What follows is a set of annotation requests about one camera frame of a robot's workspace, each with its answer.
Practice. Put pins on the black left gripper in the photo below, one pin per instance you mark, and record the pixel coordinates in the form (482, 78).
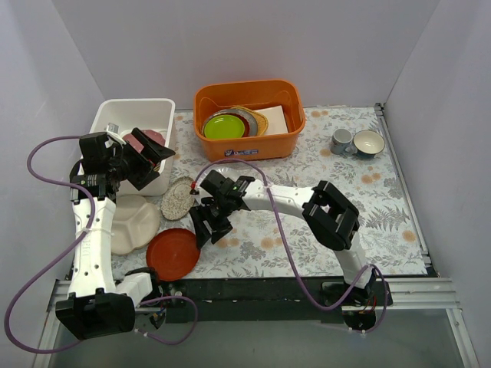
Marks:
(135, 162)

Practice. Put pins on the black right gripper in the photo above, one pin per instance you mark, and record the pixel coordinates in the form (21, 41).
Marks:
(211, 215)

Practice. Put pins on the pink polka dot plate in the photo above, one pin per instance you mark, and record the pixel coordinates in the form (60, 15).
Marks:
(137, 145)

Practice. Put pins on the red round plate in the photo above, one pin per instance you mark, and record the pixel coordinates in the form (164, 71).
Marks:
(173, 253)

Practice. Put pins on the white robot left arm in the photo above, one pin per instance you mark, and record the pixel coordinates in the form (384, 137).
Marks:
(96, 306)

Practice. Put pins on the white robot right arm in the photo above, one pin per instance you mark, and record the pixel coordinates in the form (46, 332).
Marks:
(331, 217)

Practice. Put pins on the white plastic bin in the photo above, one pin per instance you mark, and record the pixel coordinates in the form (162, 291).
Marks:
(157, 114)

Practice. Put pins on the orange plastic bin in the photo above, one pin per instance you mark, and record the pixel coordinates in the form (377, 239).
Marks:
(254, 94)

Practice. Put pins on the speckled oval dish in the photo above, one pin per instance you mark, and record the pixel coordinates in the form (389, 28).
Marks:
(177, 200)

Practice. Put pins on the cream divided plate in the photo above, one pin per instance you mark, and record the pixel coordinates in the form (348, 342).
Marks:
(135, 223)

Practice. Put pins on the white round plate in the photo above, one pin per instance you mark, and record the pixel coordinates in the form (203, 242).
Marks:
(223, 170)

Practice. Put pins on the lime green plate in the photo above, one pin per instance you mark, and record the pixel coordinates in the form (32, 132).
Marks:
(224, 127)

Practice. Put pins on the grey rimmed plate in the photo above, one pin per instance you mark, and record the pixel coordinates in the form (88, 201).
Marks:
(237, 113)

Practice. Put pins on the yellow woven basket plate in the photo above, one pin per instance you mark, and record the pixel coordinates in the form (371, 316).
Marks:
(259, 125)

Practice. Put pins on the white square plate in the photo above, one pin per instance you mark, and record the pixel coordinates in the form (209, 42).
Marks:
(276, 120)

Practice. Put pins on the small patterned mug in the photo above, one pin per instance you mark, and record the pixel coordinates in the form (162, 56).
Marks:
(342, 142)

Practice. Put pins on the floral table mat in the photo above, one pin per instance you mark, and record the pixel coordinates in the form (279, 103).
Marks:
(261, 245)

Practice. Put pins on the green rimmed bowl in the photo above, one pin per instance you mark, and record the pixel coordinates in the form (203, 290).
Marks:
(368, 144)

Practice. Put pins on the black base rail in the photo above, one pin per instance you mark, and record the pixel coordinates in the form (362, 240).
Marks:
(265, 299)

